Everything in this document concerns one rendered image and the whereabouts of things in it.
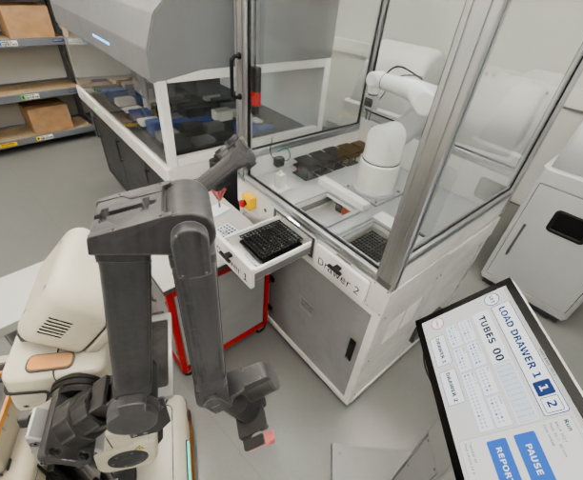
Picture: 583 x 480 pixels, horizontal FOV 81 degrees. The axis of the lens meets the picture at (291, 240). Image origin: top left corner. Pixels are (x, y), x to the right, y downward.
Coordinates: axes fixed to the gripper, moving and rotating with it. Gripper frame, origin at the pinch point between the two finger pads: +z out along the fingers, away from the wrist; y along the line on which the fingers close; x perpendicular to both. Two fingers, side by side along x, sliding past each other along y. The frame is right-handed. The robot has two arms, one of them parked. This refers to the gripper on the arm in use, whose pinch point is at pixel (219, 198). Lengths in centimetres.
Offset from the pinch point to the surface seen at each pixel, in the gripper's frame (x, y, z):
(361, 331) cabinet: -13, -80, 33
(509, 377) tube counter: 7, -125, -17
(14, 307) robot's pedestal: 85, 14, 19
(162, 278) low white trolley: 37.8, -8.5, 20.0
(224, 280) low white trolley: 12.8, -17.2, 32.9
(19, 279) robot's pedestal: 80, 28, 19
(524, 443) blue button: 19, -132, -16
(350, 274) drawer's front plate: -12, -68, 6
